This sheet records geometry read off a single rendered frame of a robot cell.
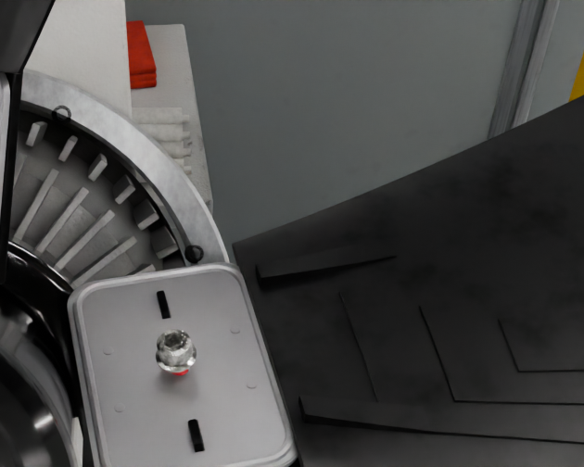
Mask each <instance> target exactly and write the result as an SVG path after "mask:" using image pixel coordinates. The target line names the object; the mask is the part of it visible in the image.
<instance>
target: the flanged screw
mask: <svg viewBox="0 0 584 467"><path fill-rule="evenodd" d="M157 349H158V350H157V352H156V361H157V364H158V366H159V367H160V368H161V369H162V370H164V371H166V372H171V373H172V374H174V375H178V376H180V375H185V374H186V373H188V369H189V368H190V367H191V366H192V365H193V364H194V363H195V361H196V359H197V350H196V347H195V346H194V344H193V343H191V339H190V336H189V335H188V333H187V332H185V331H183V330H180V329H171V330H168V331H166V332H164V333H163V334H161V335H160V336H159V338H158V340H157Z"/></svg>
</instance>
